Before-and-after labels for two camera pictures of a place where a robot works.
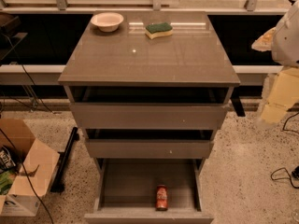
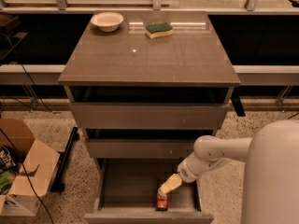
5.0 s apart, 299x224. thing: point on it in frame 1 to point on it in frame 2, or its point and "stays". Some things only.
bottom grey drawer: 125,191 stays
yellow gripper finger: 283,94 to 189,170
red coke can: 162,197 stays
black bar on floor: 59,184 stays
